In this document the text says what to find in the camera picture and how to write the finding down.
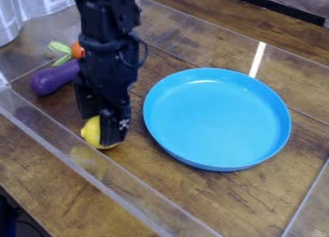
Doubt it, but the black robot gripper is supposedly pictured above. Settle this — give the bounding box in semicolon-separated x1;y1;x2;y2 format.
74;33;147;146

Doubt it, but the yellow toy lemon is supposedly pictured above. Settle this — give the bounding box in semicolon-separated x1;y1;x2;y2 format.
79;116;118;150

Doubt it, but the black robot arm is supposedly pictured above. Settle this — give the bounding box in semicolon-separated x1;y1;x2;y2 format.
74;0;147;147

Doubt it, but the blue round tray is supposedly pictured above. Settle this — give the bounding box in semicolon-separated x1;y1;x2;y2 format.
142;68;291;171

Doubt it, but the purple toy eggplant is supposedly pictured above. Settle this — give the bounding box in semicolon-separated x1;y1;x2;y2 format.
29;60;79;96

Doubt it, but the orange toy carrot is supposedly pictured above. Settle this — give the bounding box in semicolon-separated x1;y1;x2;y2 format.
47;41;85;66

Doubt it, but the grey white curtain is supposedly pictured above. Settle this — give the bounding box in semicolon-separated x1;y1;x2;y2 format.
0;0;74;47

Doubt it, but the black bar in background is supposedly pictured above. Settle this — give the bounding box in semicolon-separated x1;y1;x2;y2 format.
238;0;325;27

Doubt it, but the clear acrylic enclosure wall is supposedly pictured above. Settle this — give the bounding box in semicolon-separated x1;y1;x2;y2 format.
0;0;329;237

